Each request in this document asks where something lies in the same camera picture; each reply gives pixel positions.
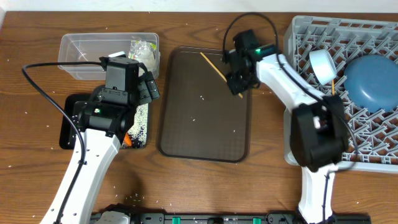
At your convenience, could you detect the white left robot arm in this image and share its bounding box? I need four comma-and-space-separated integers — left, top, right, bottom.
22, 57, 159, 223

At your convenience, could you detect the black waste tray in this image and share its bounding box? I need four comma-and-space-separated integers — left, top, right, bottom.
58, 93, 150, 151

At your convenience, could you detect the light blue small bowl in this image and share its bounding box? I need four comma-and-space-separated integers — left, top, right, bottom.
309, 49, 337, 85

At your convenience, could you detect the yellow foil snack wrapper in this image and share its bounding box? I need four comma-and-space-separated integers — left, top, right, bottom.
128, 40, 157, 60

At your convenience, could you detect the wooden chopstick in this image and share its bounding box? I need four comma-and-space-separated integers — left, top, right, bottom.
200, 52, 243, 98
331, 79, 336, 96

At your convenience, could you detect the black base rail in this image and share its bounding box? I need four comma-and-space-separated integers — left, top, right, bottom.
90, 203, 373, 224

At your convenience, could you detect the grey dishwasher rack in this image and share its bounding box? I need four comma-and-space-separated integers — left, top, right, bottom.
284, 16, 397, 174

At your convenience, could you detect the dark blue plate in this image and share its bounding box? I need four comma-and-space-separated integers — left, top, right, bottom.
344, 55, 397, 113

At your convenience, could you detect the clear plastic bin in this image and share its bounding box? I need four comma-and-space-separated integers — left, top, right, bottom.
58, 32, 160, 78

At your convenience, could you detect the white napkin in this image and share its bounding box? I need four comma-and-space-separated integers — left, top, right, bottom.
135, 49, 157, 72

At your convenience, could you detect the orange carrot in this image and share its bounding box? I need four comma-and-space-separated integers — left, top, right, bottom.
124, 134, 132, 147

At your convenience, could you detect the brown serving tray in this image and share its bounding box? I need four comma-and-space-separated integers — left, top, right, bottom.
156, 47, 251, 163

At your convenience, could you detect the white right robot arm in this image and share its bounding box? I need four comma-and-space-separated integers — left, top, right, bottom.
222, 29, 352, 223

